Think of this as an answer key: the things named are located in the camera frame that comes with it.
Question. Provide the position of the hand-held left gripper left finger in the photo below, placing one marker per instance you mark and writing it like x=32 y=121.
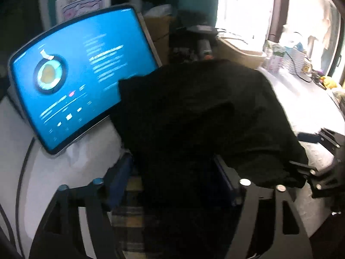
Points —
x=121 y=178

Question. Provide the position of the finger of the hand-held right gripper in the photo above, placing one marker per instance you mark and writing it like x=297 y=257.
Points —
x=307 y=137
x=303 y=172

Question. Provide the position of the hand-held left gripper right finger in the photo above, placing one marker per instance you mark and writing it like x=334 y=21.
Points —
x=226 y=178

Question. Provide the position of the black pants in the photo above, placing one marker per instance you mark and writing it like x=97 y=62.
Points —
x=204 y=129

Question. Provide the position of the plaid flannel shirt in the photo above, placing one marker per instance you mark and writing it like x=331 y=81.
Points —
x=129 y=221

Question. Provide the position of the yellow packet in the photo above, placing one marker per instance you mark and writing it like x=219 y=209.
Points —
x=330 y=83

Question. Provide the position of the person's black clothing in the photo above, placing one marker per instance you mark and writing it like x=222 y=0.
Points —
x=328 y=237

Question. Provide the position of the white printed mug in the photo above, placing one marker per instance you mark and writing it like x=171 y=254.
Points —
x=306 y=71

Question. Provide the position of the white and green carton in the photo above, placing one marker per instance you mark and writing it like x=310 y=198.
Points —
x=275 y=59

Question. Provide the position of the beige storage box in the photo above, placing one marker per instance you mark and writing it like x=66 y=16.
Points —
x=242 y=52

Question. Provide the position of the curved computer monitor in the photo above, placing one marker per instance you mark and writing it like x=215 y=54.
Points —
x=80 y=75

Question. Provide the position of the spray can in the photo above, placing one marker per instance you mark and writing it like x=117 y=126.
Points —
x=205 y=50

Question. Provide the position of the cardboard box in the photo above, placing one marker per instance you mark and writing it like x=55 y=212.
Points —
x=159 y=37

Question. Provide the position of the black printer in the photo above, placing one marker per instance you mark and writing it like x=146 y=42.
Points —
x=202 y=29

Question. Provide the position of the teal curtain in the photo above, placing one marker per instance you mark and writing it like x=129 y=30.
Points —
x=194 y=0

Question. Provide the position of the printed paper sheet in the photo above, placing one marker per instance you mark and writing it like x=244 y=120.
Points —
x=83 y=4

